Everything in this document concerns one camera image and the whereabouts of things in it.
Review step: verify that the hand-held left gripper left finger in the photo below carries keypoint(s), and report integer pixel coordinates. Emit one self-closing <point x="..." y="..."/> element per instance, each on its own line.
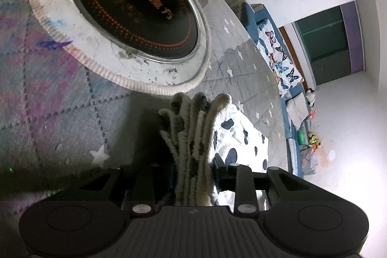
<point x="145" y="185"/>

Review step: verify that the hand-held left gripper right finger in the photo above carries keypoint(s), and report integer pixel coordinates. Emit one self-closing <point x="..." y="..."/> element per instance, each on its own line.
<point x="216" y="175"/>

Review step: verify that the white polka dot pants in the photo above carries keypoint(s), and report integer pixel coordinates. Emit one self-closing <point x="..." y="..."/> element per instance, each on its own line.
<point x="196" y="137"/>

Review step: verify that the blue sofa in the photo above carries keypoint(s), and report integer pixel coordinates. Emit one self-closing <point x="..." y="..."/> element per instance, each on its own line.
<point x="287" y="119"/>

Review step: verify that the green toy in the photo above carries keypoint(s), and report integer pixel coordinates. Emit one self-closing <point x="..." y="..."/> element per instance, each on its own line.
<point x="301" y="137"/>

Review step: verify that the grey pillow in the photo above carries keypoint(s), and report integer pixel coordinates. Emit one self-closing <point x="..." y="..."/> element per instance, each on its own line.
<point x="297" y="111"/>

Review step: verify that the small colourful toys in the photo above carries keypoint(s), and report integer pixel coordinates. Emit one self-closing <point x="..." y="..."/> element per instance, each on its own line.
<point x="314" y="140"/>

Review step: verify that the grey star-patterned tablecloth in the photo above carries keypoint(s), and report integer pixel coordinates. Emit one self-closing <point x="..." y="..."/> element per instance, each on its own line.
<point x="54" y="113"/>

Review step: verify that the white plush toy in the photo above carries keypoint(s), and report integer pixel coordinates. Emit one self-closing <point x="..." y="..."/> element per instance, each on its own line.
<point x="310" y="96"/>

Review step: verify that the butterfly print blanket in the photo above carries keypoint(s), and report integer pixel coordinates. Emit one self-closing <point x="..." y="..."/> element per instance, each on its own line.
<point x="278" y="55"/>

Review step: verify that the white round cooktop rim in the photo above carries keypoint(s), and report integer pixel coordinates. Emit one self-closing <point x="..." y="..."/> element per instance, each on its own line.
<point x="90" y="49"/>

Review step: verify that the dark green window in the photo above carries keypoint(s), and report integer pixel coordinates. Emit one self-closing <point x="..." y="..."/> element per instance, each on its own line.
<point x="326" y="43"/>

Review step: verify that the round black induction cooktop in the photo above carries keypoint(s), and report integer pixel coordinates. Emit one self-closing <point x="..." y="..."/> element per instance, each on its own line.
<point x="133" y="1"/>

